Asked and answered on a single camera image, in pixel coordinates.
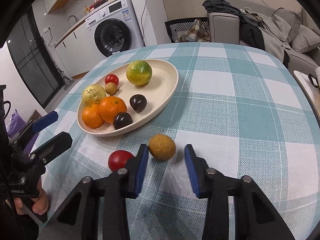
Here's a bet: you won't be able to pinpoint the brown round fruit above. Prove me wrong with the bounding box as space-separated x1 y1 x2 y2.
149 134 176 161

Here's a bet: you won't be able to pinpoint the dark plum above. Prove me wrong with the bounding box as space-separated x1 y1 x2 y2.
129 94 148 113
113 112 133 130

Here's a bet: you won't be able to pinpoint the yellow green guava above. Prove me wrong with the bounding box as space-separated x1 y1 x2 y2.
81 84 106 106

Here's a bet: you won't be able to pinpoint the large orange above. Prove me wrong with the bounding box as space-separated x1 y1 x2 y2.
99 96 127 124

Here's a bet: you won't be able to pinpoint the small brown longan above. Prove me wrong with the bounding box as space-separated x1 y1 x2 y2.
105 82 119 96

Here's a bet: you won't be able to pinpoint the person's left hand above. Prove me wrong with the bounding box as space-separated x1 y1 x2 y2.
14 178 49 215

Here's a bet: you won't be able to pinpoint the large red tomato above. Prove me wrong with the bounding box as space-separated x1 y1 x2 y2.
108 150 135 172

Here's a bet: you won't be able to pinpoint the small orange mandarin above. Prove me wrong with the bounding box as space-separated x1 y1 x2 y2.
81 104 104 128

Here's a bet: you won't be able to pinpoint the dark glass door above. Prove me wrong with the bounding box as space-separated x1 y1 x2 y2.
7 7 63 108

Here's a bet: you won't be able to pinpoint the dark plum on plate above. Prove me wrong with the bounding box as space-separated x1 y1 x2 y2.
129 94 148 113

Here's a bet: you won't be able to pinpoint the teal checked tablecloth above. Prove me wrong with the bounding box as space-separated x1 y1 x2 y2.
36 43 319 239

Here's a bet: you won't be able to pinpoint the white kitchen counter cabinet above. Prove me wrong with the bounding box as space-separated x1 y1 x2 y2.
56 23 105 77

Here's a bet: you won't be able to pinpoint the small red tomato on plate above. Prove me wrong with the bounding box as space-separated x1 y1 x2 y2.
104 74 119 86

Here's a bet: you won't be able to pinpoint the green yellow citrus on plate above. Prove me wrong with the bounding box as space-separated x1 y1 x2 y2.
126 60 152 86

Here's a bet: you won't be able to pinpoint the cream oval plate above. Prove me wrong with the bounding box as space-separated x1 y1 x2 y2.
76 58 180 138

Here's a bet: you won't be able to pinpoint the white washing machine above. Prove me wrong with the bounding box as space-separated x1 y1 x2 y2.
85 0 145 57

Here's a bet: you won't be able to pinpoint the white side table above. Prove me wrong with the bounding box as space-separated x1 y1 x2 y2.
293 67 319 117

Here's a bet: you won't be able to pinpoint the plaid cloth on chair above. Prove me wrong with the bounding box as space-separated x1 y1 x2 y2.
177 19 211 42

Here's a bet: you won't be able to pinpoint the black clothes on sofa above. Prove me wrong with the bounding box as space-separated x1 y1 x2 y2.
202 0 265 50

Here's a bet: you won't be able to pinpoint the black patterned chair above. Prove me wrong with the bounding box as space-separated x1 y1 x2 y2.
165 17 210 43

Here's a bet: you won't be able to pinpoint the grey sofa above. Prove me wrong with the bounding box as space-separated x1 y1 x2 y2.
208 0 320 73

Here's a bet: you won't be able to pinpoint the grey sofa cushion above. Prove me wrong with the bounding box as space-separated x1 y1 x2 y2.
291 25 320 54

